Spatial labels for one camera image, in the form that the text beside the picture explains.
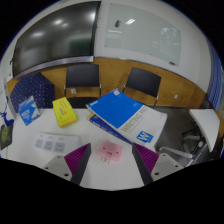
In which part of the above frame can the pink charger block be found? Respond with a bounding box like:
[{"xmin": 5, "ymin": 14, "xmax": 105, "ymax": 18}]
[{"xmin": 97, "ymin": 139, "xmax": 124, "ymax": 165}]

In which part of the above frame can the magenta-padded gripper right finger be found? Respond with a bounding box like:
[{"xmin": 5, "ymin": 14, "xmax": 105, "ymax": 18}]
[{"xmin": 131, "ymin": 142, "xmax": 183, "ymax": 186}]

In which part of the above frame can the white side table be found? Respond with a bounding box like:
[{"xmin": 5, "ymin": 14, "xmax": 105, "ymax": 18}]
[{"xmin": 157, "ymin": 107, "xmax": 221, "ymax": 161}]

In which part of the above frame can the blue curtain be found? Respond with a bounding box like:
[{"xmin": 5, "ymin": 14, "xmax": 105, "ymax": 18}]
[{"xmin": 206, "ymin": 42, "xmax": 224, "ymax": 111}]

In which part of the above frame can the yellow box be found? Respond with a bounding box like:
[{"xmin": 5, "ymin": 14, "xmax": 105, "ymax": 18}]
[{"xmin": 51, "ymin": 96, "xmax": 79, "ymax": 129}]

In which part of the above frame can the dark blue dotted box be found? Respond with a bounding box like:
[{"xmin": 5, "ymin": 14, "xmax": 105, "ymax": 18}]
[{"xmin": 9, "ymin": 71, "xmax": 56, "ymax": 113}]

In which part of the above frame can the blue white tissue box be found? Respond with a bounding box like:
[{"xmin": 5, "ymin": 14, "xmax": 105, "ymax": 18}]
[{"xmin": 17, "ymin": 95, "xmax": 42, "ymax": 127}]

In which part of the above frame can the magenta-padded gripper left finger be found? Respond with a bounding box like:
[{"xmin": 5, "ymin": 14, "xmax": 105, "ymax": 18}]
[{"xmin": 42, "ymin": 142, "xmax": 92, "ymax": 186}]

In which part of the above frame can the blue white writing pad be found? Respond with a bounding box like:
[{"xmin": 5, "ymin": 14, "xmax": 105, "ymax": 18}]
[{"xmin": 85, "ymin": 87, "xmax": 169, "ymax": 151}]

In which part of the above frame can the large dark wall display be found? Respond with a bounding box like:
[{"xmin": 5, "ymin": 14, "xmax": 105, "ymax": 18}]
[{"xmin": 11, "ymin": 1, "xmax": 102, "ymax": 78}]

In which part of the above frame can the black chair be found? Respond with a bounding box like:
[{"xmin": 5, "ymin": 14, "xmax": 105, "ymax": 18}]
[
  {"xmin": 122, "ymin": 67, "xmax": 163, "ymax": 108},
  {"xmin": 63, "ymin": 63, "xmax": 102, "ymax": 109}
]

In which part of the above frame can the glass whiteboard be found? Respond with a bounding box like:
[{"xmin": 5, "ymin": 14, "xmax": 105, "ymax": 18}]
[{"xmin": 104, "ymin": 2, "xmax": 183, "ymax": 67}]

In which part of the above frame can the dark blue book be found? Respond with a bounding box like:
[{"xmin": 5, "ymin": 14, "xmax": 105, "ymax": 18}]
[{"xmin": 87, "ymin": 112, "xmax": 135, "ymax": 145}]

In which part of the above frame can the white power strip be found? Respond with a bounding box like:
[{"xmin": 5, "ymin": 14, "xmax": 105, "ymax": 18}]
[{"xmin": 32, "ymin": 132, "xmax": 81, "ymax": 155}]

